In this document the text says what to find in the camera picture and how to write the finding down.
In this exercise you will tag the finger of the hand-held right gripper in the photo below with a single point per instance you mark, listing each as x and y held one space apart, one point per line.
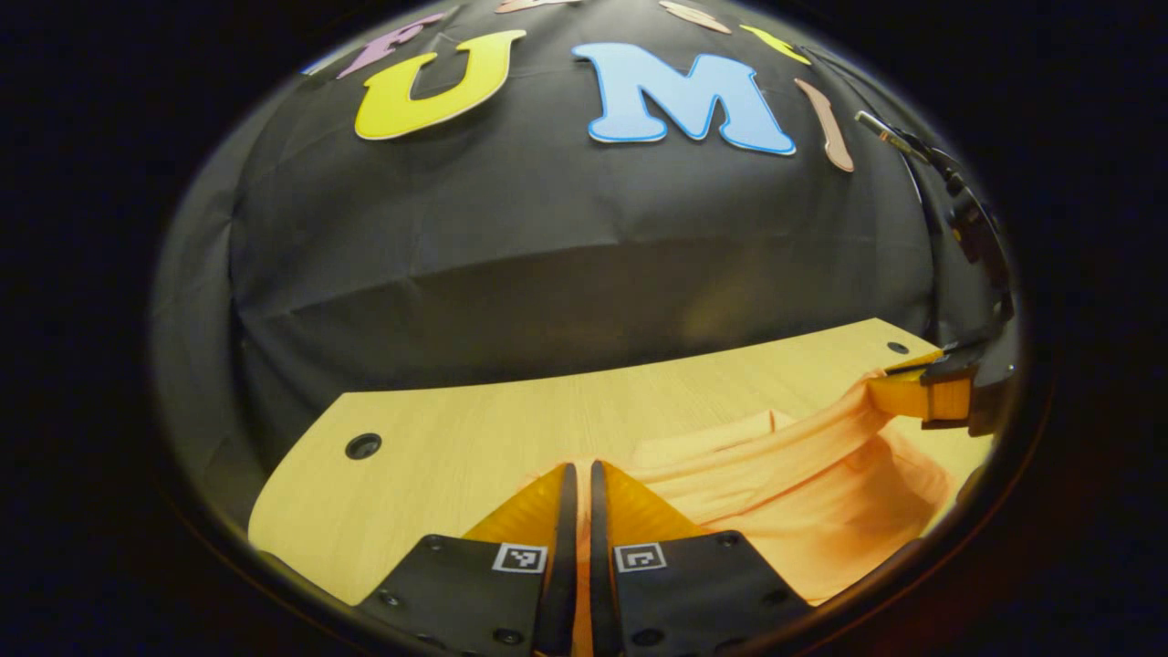
912 397

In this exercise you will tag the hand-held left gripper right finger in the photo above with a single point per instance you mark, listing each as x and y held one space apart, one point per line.
598 566

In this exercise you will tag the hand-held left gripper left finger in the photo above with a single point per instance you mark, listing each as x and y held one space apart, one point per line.
568 566

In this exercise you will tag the orange T-shirt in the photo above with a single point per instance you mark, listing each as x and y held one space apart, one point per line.
785 511

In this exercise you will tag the black backdrop cloth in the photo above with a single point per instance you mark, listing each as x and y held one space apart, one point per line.
547 274

